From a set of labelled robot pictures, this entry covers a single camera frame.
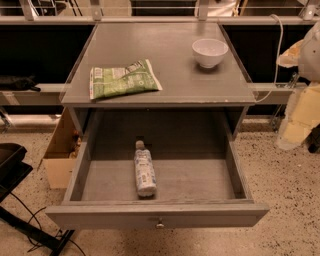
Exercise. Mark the blue plastic water bottle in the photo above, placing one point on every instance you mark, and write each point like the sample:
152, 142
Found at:
144, 171

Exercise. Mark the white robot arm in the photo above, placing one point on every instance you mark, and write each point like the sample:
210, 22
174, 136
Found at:
309, 67

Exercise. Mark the white ceramic bowl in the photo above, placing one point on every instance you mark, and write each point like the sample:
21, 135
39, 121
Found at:
209, 52

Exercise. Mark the grey cabinet with counter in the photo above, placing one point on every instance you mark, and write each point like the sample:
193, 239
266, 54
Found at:
168, 46

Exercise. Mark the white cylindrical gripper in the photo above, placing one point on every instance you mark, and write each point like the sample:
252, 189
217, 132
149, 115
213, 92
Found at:
312, 56

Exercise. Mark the cardboard box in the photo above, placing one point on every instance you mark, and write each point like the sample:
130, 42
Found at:
60, 156

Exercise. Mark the grey open top drawer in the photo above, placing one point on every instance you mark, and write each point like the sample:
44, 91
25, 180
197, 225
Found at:
199, 181

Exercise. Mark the black cloth on shelf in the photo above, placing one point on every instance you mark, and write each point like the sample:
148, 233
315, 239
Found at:
18, 83

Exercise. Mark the metal drawer knob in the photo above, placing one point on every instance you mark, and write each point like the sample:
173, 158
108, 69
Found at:
159, 224

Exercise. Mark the green snack bag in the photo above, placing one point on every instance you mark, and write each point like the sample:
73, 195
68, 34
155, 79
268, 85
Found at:
111, 82

